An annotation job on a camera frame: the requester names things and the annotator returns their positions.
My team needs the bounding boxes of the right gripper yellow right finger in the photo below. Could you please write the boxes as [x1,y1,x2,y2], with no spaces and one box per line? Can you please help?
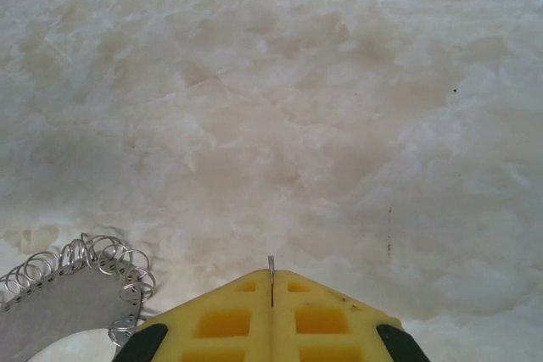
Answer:
[272,270,432,362]

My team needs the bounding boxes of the metal plate with key rings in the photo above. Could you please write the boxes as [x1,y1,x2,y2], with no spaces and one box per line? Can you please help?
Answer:
[0,232,158,362]

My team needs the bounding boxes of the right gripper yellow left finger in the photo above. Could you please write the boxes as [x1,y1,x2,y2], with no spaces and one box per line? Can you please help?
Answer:
[114,270,273,362]

